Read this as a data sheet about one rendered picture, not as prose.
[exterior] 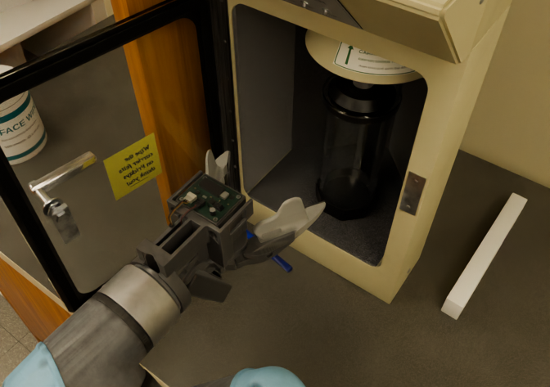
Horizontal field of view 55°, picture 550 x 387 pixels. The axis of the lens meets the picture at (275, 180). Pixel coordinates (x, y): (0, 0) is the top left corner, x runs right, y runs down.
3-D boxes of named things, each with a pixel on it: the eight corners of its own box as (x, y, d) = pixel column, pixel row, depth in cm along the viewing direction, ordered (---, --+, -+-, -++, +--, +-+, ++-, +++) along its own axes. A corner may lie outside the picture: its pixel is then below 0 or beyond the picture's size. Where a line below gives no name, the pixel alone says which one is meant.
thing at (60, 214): (83, 236, 67) (69, 208, 62) (66, 246, 66) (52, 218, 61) (74, 227, 68) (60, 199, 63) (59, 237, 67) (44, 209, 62)
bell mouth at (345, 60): (349, -7, 75) (353, -46, 71) (468, 33, 68) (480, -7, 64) (277, 51, 66) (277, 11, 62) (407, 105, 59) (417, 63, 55)
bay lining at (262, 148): (321, 115, 103) (337, -70, 77) (446, 172, 93) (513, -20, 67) (244, 192, 90) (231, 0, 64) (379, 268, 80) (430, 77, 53)
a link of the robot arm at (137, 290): (159, 360, 51) (101, 315, 54) (191, 324, 54) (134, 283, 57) (145, 323, 46) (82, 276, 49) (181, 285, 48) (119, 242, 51)
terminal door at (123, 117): (229, 204, 91) (207, -15, 62) (71, 317, 77) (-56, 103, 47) (226, 201, 92) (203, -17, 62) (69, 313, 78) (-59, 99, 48)
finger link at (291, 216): (339, 195, 56) (255, 218, 54) (334, 229, 60) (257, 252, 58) (326, 174, 58) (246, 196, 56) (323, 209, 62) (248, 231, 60)
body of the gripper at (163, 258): (259, 196, 54) (178, 280, 47) (261, 245, 60) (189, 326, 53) (202, 164, 57) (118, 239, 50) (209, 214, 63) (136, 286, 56)
